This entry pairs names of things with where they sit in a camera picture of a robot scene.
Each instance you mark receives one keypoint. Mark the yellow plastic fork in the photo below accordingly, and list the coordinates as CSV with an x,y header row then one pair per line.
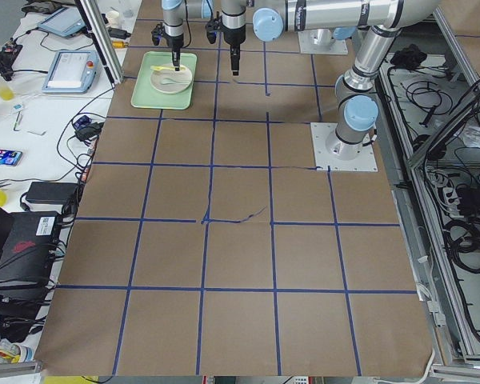
x,y
162,68

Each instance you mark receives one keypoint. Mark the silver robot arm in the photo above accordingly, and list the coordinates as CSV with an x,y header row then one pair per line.
x,y
351,75
175,14

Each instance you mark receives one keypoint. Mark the pale green plastic spoon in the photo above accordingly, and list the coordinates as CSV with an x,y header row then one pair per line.
x,y
167,81

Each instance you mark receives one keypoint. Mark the smartphone with blue screen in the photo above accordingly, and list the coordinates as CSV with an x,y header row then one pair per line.
x,y
10,157

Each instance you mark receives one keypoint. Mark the blue teach pendant near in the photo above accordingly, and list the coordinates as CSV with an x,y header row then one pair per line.
x,y
71,72

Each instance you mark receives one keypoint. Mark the blue teach pendant far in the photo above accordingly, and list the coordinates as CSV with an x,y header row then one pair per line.
x,y
65,22

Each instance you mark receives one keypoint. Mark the blue teach pendant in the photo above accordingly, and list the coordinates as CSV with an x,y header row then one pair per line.
x,y
65,22
71,72

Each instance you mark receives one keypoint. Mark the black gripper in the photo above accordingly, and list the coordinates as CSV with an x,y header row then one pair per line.
x,y
233,36
174,41

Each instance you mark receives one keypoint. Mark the light green plastic tray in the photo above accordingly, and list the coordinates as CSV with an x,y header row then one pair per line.
x,y
145,96

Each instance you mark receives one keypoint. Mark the white round plate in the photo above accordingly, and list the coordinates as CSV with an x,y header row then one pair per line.
x,y
185,74

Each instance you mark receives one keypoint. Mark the black power adapter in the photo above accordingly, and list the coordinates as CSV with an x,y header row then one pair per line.
x,y
53,193

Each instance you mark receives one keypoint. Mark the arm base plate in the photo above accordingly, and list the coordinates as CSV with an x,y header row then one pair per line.
x,y
330,153
321,41

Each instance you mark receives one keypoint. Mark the black computer box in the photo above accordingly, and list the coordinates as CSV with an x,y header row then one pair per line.
x,y
27,256

